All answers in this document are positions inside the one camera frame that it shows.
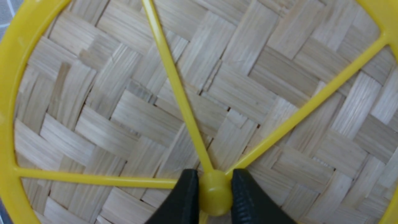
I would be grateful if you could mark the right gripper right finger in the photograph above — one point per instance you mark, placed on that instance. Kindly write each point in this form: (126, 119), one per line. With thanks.
(251, 205)

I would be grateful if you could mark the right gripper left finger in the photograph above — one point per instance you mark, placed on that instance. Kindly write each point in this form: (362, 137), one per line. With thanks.
(182, 204)

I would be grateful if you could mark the yellow woven steamer lid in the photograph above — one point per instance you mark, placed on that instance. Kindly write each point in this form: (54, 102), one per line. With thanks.
(104, 103)

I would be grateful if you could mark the grey checked tablecloth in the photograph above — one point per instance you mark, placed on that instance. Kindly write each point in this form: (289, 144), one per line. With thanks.
(8, 9)

